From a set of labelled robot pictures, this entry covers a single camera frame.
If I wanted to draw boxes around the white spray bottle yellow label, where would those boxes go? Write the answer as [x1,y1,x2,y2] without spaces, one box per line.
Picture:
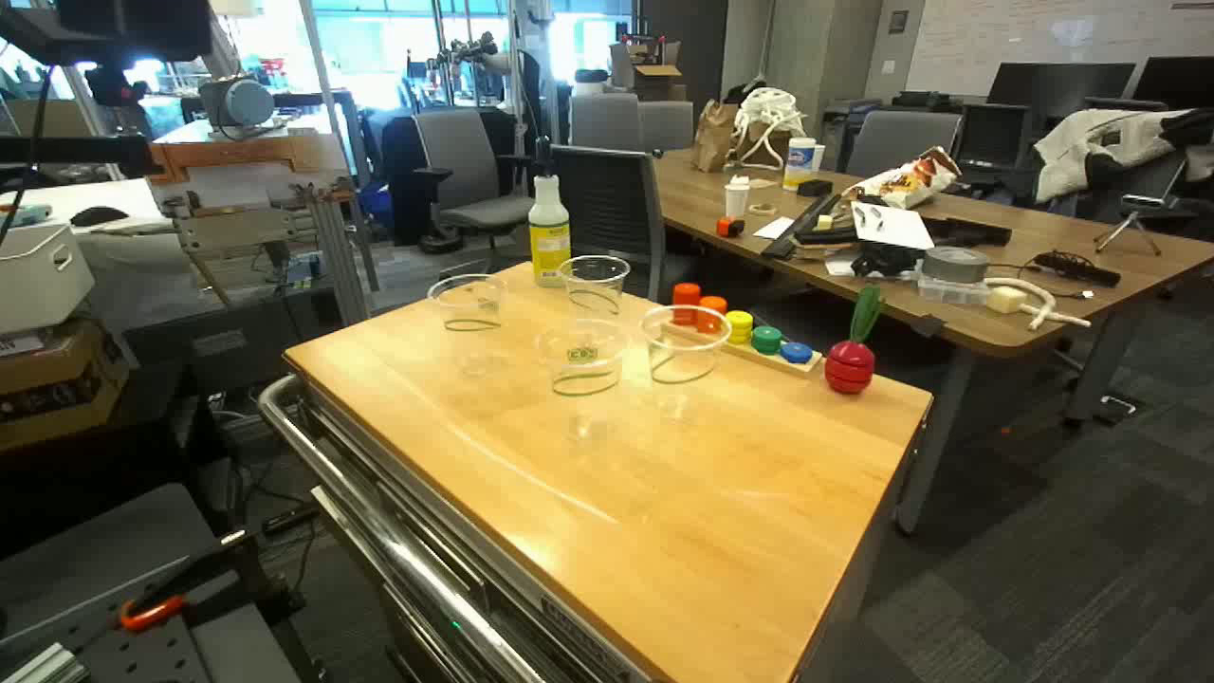
[522,135,576,286]

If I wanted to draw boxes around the small cardboard box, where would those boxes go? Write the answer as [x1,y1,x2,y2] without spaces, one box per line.
[628,60,693,106]

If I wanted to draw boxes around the grey seat cubes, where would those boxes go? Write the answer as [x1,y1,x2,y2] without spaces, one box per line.
[566,91,698,156]

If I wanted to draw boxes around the black chair under jacket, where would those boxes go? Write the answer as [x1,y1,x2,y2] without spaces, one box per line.
[1086,106,1214,257]

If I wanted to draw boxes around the orange clamp handle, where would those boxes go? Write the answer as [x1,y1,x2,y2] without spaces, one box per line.
[115,591,191,639]

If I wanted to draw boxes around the long black bar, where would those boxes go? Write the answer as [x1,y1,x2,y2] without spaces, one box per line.
[759,186,847,263]

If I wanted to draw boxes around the white tub blue label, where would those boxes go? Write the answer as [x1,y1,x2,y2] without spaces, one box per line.
[780,133,828,192]

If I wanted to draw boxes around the black computer monitor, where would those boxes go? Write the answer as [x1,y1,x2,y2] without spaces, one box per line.
[984,57,1143,125]
[1129,53,1214,111]

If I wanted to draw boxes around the steel cart handle bar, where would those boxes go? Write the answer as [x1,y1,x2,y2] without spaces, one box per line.
[253,373,547,683]

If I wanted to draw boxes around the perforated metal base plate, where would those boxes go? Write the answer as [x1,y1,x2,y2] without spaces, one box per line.
[0,478,306,683]

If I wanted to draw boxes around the white storage bin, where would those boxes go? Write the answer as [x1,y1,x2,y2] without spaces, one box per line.
[0,223,97,337]

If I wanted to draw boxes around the grey round container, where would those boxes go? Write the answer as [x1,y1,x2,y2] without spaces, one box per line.
[914,244,996,304]

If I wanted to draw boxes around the black computer mouse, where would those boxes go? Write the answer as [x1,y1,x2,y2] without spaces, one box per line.
[67,201,131,233]

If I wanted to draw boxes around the small black monitor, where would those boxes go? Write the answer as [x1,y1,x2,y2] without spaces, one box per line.
[947,98,1041,176]

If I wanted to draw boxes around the small white bottle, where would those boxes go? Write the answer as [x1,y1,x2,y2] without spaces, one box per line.
[719,170,754,221]

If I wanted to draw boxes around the white paper sheet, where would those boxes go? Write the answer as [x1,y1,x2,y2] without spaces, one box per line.
[847,201,938,256]

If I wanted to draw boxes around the small silver tripod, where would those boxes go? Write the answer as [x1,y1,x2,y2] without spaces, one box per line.
[1092,186,1162,257]

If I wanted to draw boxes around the flat black device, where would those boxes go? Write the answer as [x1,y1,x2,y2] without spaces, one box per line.
[923,216,1018,252]

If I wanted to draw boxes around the tall red-orange toy cylinder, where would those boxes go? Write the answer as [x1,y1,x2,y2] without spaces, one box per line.
[668,277,704,331]

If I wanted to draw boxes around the black remote control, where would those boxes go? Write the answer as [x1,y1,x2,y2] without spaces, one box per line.
[1030,245,1127,291]

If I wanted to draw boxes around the white net bag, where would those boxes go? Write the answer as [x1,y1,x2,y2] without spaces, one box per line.
[731,84,808,170]

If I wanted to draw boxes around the round grey device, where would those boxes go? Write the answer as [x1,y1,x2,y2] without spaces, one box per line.
[197,71,281,133]

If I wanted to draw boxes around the wooden toy peg base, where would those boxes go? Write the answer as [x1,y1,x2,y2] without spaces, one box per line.
[661,314,828,378]

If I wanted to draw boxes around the orange toy cylinder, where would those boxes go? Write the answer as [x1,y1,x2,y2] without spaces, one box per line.
[693,291,731,337]

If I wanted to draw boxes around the brown paper bag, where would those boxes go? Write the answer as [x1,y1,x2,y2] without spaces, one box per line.
[692,98,742,177]

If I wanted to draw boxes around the red toy radish green leaves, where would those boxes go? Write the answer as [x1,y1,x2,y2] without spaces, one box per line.
[823,286,885,399]

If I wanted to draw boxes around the large cardboard box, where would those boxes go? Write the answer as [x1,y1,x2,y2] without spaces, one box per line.
[0,314,136,454]

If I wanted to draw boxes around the long wooden office desk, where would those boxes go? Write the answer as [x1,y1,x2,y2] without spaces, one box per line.
[647,144,1214,544]

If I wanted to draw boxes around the wooden top tool cart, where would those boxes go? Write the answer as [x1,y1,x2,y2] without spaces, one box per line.
[253,257,942,683]

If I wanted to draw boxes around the white jacket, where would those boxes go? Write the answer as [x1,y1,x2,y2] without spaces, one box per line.
[1030,106,1197,204]

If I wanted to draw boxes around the grey office chair with armrests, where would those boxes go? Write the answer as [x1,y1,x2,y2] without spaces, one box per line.
[405,106,540,257]

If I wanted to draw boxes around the clear glass bowl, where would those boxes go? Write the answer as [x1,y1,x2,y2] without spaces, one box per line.
[425,264,507,337]

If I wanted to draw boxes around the snack chips bag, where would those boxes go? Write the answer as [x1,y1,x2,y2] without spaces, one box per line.
[855,144,963,211]

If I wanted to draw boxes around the white cable bundle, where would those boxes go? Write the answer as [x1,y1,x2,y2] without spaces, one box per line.
[980,272,1092,335]

